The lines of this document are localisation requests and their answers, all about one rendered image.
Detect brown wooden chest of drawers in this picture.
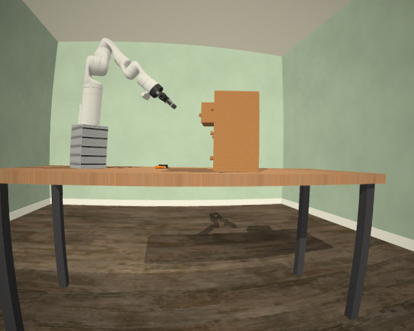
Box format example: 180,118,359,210
213,90,259,172

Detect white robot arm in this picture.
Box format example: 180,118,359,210
78,38,158,126

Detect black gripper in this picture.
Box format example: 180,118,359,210
149,84,177,109

